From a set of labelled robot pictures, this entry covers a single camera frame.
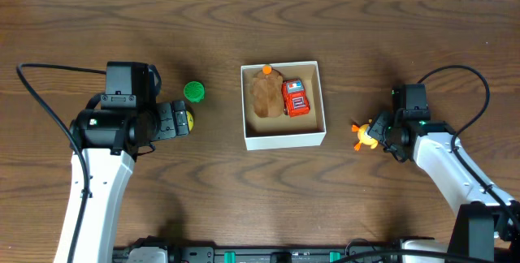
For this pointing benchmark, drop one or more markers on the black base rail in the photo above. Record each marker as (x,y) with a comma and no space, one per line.
(153,249)

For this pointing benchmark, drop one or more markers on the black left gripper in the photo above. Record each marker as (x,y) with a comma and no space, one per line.
(167,118)

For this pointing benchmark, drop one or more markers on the yellow ball with blue letters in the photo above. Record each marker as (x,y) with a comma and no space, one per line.
(190,120)

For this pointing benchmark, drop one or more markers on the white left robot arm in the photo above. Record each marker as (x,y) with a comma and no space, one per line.
(108,141)

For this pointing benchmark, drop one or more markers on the brown plush toy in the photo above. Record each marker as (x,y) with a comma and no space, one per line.
(268,101)

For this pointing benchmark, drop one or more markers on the green round plastic toy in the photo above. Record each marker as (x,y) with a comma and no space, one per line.
(194,91)

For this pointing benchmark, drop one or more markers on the white cardboard box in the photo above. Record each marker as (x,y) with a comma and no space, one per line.
(284,131)

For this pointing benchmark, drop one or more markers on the red toy car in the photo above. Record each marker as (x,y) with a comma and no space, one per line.
(295,100)

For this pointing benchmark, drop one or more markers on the yellow rubber duck blue hat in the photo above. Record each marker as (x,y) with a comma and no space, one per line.
(363,138)

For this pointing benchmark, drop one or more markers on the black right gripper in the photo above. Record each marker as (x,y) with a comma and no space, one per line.
(377,127)

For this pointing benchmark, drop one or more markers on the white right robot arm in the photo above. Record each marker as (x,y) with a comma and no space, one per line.
(487,218)

